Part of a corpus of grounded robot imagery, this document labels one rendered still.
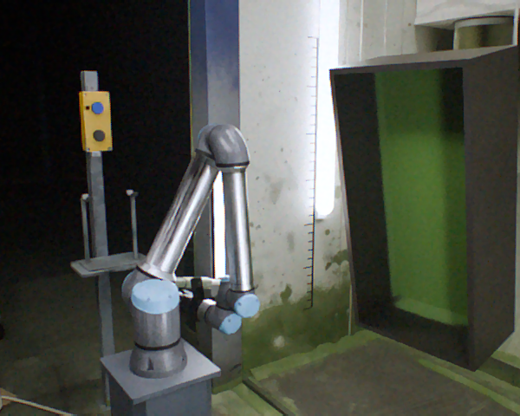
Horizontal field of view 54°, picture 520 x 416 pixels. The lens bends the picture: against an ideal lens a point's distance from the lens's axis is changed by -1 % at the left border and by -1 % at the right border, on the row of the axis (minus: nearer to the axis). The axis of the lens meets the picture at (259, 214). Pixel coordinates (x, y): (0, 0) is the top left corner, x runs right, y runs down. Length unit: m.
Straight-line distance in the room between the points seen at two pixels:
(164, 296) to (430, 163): 1.33
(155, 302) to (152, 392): 0.27
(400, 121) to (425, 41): 1.17
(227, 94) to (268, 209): 0.63
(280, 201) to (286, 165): 0.19
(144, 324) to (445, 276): 1.47
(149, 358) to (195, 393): 0.19
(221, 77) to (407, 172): 0.97
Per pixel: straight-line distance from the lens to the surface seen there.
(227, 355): 2.79
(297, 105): 2.74
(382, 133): 2.45
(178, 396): 1.72
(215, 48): 2.47
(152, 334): 1.68
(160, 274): 1.80
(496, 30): 3.25
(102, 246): 2.52
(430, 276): 2.60
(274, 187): 2.68
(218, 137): 1.70
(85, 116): 2.37
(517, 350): 3.07
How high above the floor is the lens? 1.48
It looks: 12 degrees down
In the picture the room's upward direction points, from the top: straight up
